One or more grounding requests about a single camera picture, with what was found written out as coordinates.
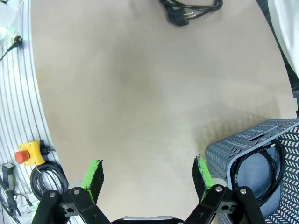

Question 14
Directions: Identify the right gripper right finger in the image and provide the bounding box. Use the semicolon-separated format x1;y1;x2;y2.
184;153;266;224

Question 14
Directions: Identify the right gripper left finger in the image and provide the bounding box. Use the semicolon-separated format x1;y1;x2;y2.
31;159;110;224

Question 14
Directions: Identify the black braided USB cable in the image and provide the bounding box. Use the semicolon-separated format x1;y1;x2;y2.
232;139;285;207

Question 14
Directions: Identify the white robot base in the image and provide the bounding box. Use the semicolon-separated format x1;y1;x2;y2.
0;0;23;45

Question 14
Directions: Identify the grey-blue plastic basket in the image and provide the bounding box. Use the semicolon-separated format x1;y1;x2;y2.
205;118;299;224

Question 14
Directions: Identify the yellow emergency stop button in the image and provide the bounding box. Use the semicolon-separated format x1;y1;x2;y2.
14;139;57;167

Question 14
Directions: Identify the grey handheld controller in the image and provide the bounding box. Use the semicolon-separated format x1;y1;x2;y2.
1;162;15;191

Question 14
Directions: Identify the person in white sweatshirt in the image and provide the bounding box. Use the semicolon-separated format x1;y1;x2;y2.
256;0;299;91

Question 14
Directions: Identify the coiled black floor cable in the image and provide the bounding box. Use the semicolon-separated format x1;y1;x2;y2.
29;162;70;202

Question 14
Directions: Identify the black plug with thin cable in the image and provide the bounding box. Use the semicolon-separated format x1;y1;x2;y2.
0;35;23;62

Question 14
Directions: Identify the black power cable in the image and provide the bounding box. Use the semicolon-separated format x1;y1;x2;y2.
158;0;224;28

